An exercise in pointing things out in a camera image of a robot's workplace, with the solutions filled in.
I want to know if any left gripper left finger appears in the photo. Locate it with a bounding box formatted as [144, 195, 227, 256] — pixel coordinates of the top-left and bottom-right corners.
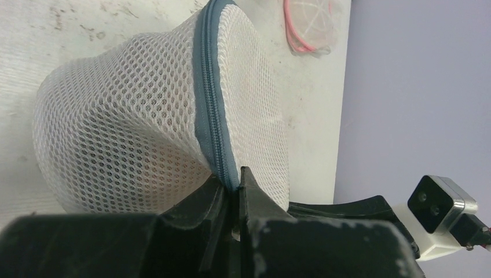
[1, 177, 229, 277]

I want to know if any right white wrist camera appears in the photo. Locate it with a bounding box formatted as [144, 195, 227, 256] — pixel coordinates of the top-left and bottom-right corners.
[393, 175, 478, 262]

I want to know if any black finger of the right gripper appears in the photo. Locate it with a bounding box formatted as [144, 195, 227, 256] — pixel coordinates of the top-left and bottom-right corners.
[288, 195, 420, 257]

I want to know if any blue-trimmed mesh laundry bag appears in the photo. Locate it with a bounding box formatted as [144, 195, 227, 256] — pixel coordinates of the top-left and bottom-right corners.
[33, 1, 290, 213]

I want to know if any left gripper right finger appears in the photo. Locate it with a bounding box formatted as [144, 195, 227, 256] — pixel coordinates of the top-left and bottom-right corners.
[238, 167, 422, 277]

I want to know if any pink-trimmed mesh laundry bag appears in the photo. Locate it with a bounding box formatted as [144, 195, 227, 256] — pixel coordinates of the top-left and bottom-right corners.
[283, 0, 344, 54]

